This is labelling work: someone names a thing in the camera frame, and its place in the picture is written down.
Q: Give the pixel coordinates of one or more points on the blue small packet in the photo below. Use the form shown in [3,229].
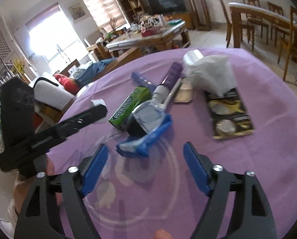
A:
[141,79]

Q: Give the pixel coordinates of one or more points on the wooden television cabinet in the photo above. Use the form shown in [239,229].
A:
[185,17]

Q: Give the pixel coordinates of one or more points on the white plastic stick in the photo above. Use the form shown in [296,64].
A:
[174,89]

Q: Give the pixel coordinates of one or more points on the clear tape roll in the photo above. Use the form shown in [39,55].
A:
[192,56]

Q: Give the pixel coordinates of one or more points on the framed flower picture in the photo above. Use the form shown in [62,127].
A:
[76,11]

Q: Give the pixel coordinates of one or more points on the black round object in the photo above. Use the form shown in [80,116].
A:
[134,130]

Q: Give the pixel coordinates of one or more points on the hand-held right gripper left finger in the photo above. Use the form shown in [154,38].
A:
[96,169]

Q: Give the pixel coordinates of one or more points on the purple tablecloth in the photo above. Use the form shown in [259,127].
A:
[263,154]

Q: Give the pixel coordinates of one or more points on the person's left hand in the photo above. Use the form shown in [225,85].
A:
[50,166]

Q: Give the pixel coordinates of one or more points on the white lattice panel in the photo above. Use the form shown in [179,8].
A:
[1,54]

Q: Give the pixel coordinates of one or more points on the wooden dining table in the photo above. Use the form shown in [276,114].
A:
[253,11]

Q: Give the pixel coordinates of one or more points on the yellow flowers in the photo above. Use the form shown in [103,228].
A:
[19,66]

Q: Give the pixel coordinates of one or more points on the green gum box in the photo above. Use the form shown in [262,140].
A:
[128,107]

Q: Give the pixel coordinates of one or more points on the pile of small household items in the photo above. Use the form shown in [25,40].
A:
[151,23]

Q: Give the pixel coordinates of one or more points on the blue jeans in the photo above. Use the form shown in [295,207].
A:
[93,71]

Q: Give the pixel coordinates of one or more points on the white tissue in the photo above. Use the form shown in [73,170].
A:
[210,72]

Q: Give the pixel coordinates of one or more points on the wooden coffee table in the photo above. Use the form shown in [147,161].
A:
[163,37]

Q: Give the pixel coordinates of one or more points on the wooden armchair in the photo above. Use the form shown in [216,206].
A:
[93,38]

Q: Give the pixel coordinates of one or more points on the blue wrapper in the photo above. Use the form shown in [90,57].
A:
[148,139]

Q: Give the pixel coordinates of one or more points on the red cushion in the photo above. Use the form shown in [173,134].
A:
[68,83]

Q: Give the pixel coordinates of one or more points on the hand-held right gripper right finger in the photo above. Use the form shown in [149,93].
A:
[195,169]

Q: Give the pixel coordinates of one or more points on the grey sofa cushion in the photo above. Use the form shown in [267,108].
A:
[53,92]

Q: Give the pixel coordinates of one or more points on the black television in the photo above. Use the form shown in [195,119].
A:
[164,1]

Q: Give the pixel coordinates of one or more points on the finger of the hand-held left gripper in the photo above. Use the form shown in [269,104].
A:
[76,122]

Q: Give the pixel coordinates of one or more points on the person's right hand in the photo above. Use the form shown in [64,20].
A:
[162,235]

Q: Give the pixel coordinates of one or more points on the large bright window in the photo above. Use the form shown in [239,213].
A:
[51,37]

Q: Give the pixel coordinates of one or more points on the small white cap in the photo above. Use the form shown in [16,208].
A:
[98,102]

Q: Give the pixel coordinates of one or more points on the black and gold tissue box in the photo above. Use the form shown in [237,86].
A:
[228,119]

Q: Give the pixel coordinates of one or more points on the wooden dining chair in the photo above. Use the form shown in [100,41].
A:
[291,42]
[250,0]
[275,7]
[238,26]

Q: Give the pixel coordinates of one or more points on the clear plastic packet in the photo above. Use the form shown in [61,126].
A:
[148,115]

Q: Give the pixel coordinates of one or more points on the purple tube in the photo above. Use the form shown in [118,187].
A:
[173,73]

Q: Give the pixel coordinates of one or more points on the window with brown blinds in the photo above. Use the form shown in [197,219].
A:
[101,5]

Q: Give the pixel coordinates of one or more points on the wooden sofa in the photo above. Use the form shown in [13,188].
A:
[123,59]

